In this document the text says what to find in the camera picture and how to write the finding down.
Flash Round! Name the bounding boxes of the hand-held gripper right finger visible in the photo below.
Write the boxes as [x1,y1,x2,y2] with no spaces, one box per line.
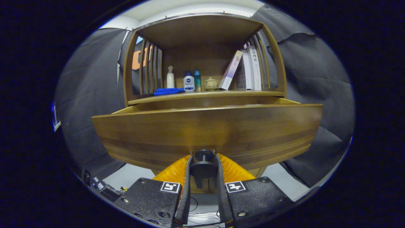
[215,153,295,228]

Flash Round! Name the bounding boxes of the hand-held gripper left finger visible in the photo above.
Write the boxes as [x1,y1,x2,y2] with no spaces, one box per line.
[114,154,193,228]

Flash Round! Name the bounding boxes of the wooden drawer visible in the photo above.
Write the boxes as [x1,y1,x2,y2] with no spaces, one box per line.
[92,98,323,179]

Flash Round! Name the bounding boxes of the wooden countertop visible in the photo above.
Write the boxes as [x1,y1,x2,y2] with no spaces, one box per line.
[128,90,284,105]

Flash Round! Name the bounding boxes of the wooden cabinet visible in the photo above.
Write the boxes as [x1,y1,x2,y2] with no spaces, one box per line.
[123,13,288,193]

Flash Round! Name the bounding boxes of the blue folded cloth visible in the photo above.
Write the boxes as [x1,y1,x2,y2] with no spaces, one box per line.
[153,88,185,96]

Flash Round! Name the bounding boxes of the white bottle blue cap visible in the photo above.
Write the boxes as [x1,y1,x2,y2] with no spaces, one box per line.
[184,71,195,92]

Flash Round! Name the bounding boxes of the beige lidded teacup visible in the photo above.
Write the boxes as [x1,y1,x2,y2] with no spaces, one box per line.
[203,77,219,91]

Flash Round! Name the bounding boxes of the white pump bottle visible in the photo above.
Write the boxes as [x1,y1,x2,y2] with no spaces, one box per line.
[166,66,175,89]

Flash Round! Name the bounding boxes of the dark patterned book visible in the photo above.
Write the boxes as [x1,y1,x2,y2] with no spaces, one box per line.
[236,59,252,90]

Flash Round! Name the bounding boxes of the purple white book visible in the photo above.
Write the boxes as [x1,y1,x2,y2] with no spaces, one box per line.
[219,50,243,91]

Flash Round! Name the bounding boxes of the plain white book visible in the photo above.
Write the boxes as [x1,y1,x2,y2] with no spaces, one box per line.
[242,49,255,90]

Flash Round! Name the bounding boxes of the white book black lettering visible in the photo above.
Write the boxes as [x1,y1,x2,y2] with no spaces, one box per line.
[247,46,262,91]

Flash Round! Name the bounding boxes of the black floor cables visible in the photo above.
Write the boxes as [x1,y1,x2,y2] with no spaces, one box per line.
[187,196,222,227]

